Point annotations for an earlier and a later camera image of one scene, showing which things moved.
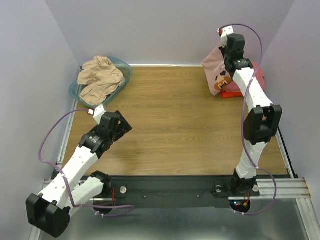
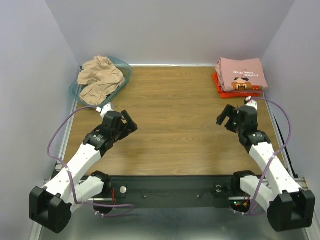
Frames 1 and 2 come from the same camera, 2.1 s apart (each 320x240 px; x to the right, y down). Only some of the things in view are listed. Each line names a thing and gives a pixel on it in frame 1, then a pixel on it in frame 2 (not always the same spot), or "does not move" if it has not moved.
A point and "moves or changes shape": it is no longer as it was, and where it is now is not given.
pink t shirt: (218, 77) moves or changes shape
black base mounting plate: (175, 192) does not move
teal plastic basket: (75, 89) does not move
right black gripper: (223, 50) → (231, 120)
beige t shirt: (103, 78) does not move
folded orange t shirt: (228, 94) does not move
